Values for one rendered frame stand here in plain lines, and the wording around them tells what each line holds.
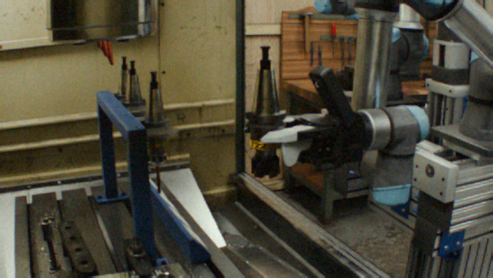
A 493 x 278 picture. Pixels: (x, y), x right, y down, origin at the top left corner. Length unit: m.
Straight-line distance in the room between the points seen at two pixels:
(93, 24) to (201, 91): 1.24
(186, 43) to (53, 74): 0.49
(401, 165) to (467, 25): 0.30
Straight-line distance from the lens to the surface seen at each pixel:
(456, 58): 1.50
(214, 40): 1.83
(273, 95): 0.77
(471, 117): 1.28
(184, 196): 1.78
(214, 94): 1.86
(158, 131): 1.00
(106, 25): 0.63
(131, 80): 1.25
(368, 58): 1.02
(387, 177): 0.96
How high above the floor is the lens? 1.48
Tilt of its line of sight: 16 degrees down
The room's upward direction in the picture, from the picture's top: straight up
